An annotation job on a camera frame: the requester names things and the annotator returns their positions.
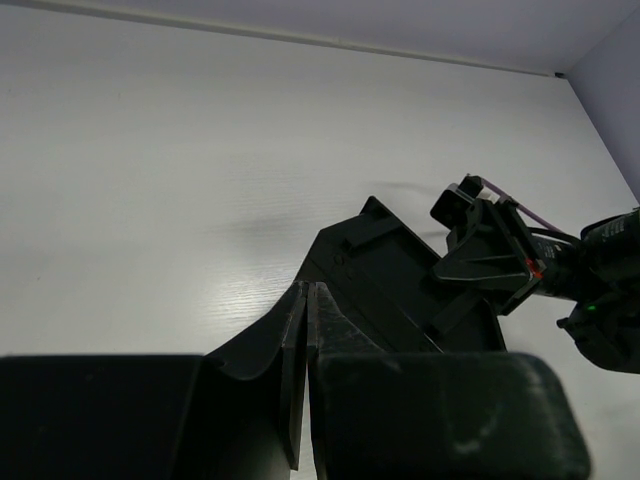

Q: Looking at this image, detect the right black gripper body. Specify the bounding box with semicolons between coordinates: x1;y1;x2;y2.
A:
433;198;545;315

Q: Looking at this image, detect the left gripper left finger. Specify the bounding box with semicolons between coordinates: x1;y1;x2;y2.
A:
1;283;306;479

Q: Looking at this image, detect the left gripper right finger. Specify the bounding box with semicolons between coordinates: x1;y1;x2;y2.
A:
307;283;591;479

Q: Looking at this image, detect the black plastic bin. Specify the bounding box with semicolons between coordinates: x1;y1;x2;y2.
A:
296;196;505;353

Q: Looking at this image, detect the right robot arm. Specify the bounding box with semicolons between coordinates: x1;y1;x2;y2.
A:
431;193;639;374

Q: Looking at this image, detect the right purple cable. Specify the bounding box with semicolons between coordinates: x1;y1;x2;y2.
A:
482;177;564;234

